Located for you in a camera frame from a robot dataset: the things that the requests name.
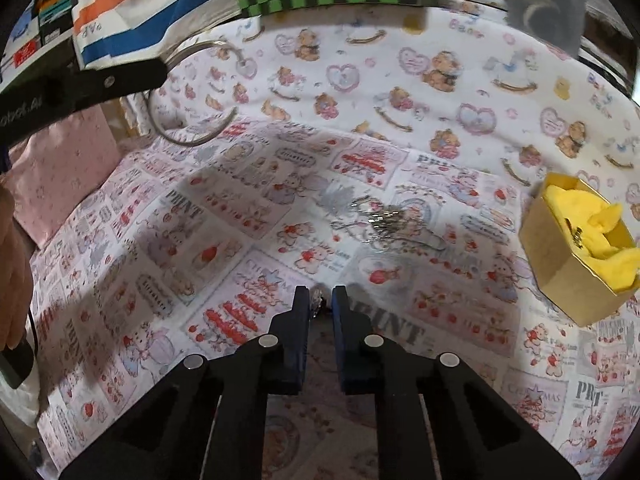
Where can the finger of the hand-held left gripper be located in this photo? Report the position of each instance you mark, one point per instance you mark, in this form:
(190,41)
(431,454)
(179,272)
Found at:
(125,79)

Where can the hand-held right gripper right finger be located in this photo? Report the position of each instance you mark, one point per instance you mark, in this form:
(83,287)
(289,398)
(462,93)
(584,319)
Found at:
(345,355)

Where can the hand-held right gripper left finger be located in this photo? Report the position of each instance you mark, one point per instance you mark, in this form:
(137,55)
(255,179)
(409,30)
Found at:
(298,340)

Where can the small silver pendant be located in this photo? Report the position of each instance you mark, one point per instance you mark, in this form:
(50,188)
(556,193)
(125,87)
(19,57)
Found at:
(316,305)

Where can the silver bangle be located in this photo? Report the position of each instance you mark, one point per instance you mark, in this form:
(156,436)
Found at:
(192,141)

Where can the gold cardboard box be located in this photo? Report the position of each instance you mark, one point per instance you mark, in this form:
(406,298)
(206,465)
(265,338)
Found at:
(555,260)

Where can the person's left hand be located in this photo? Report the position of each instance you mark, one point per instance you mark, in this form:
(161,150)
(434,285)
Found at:
(15,280)

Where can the striped cloth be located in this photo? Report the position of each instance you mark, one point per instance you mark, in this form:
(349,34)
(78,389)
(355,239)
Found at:
(150,5)

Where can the pink cushion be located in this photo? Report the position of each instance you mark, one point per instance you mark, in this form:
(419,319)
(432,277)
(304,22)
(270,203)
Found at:
(65,175)

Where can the colourful printed packets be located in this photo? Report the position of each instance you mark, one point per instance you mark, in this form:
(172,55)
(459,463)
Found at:
(45,15)

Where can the strawberry print cloth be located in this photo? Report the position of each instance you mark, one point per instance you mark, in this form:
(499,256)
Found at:
(200,240)

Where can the bear print cloth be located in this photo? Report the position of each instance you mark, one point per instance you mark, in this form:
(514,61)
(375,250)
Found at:
(380,60)

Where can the yellow cloth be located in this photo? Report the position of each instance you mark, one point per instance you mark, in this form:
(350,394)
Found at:
(575,202)

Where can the clear plastic container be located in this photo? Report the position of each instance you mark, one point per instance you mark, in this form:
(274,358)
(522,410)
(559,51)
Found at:
(545,5)

